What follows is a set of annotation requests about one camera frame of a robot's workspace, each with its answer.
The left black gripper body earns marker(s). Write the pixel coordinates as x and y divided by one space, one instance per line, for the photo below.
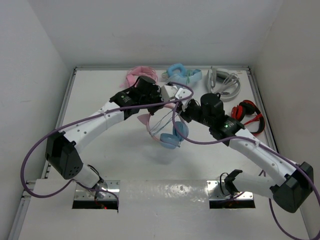
153 96

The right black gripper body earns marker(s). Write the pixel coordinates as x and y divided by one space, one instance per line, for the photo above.
194 110

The blue pink cat-ear headphones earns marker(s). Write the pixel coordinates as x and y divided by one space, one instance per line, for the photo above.
167 140

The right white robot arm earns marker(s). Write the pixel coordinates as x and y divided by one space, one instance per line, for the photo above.
288 183

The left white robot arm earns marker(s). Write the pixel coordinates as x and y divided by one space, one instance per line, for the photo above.
63 148

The pink gaming headphones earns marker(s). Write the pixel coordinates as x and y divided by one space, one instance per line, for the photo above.
138 71

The grey white headphones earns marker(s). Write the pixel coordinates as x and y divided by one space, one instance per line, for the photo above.
223 82

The light blue headphones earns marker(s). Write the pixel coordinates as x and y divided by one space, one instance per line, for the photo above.
180 74

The red black headphones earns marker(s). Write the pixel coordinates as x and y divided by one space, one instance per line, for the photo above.
250 115

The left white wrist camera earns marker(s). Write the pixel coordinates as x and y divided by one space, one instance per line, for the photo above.
168 92

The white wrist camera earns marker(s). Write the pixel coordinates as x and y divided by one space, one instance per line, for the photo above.
168 92
184 96

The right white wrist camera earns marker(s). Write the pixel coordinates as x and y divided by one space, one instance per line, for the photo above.
184 96

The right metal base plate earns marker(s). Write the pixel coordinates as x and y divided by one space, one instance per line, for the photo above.
217 192

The metal base plate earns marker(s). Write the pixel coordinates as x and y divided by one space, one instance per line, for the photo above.
102 191
217 192

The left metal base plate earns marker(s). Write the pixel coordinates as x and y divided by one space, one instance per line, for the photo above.
102 191

